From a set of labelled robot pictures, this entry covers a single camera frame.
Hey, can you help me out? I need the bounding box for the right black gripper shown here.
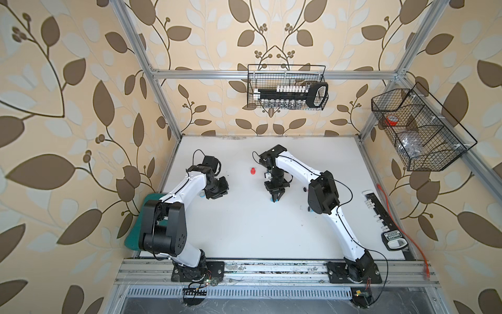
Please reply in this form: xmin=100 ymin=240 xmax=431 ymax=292
xmin=263 ymin=169 xmax=289 ymax=201

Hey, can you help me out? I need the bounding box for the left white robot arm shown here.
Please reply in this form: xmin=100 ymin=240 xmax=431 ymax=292
xmin=138 ymin=171 xmax=229 ymax=268

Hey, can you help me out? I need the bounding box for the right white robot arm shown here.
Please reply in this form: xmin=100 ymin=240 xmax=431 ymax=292
xmin=259 ymin=149 xmax=374 ymax=268

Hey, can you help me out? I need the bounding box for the black white tool in basket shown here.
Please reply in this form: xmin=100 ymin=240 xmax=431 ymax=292
xmin=251 ymin=82 xmax=329 ymax=111

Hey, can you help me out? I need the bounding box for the green cloth bag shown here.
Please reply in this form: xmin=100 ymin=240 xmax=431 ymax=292
xmin=124 ymin=193 xmax=165 ymax=251

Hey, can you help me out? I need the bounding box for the handheld label device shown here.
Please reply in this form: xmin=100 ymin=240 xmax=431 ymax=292
xmin=363 ymin=190 xmax=409 ymax=251

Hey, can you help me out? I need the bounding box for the red tape roll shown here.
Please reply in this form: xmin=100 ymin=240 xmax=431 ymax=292
xmin=384 ymin=115 xmax=400 ymax=127

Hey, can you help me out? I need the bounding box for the clear plastic bag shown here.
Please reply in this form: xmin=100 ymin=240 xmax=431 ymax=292
xmin=397 ymin=130 xmax=425 ymax=158

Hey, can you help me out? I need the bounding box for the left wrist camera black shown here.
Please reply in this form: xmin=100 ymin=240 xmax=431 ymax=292
xmin=202 ymin=155 xmax=222 ymax=176

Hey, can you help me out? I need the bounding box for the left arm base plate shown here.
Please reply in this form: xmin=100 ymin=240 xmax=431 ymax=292
xmin=171 ymin=260 xmax=225 ymax=286

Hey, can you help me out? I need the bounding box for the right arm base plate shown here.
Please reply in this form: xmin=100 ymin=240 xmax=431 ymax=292
xmin=326 ymin=261 xmax=383 ymax=285

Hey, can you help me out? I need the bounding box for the red cable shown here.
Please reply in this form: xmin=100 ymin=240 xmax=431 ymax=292
xmin=376 ymin=183 xmax=431 ymax=279

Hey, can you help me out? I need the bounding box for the black wire basket back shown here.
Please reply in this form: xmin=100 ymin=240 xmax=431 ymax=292
xmin=247 ymin=64 xmax=329 ymax=111

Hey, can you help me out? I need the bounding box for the black wire basket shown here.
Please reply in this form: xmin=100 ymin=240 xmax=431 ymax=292
xmin=371 ymin=82 xmax=478 ymax=171
xmin=247 ymin=64 xmax=329 ymax=111

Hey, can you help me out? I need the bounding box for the black wire basket right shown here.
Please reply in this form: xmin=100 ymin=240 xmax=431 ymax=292
xmin=371 ymin=82 xmax=478 ymax=171

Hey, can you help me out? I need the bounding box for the aluminium rail front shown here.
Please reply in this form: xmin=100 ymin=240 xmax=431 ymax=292
xmin=115 ymin=259 xmax=440 ymax=288

